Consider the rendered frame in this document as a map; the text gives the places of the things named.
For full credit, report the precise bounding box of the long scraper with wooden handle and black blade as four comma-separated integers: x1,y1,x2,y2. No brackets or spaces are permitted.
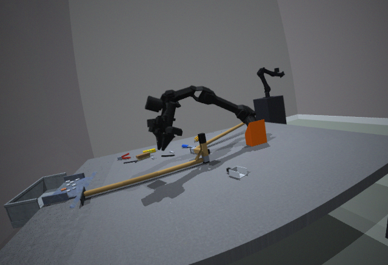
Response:
80,133,210,206

